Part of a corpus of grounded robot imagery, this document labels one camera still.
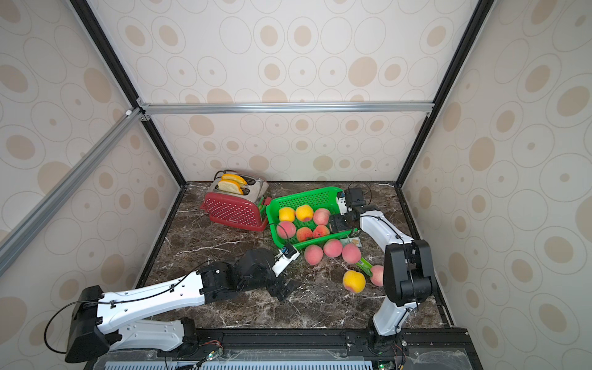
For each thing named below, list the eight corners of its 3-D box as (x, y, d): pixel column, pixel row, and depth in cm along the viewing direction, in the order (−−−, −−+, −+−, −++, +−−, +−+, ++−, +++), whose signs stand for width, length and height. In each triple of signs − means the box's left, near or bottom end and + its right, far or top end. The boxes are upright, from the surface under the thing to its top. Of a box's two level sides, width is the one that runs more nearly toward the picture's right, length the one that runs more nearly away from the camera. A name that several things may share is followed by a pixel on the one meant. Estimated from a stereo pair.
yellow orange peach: (344, 293, 85) (346, 288, 81) (341, 275, 89) (343, 270, 86) (364, 293, 85) (367, 288, 81) (361, 275, 89) (363, 270, 86)
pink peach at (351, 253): (342, 264, 93) (345, 257, 88) (341, 250, 97) (343, 243, 92) (359, 264, 93) (362, 257, 88) (356, 250, 97) (359, 243, 92)
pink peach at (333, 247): (324, 259, 94) (325, 251, 90) (323, 246, 98) (324, 238, 93) (341, 259, 94) (343, 251, 90) (339, 246, 98) (341, 238, 93)
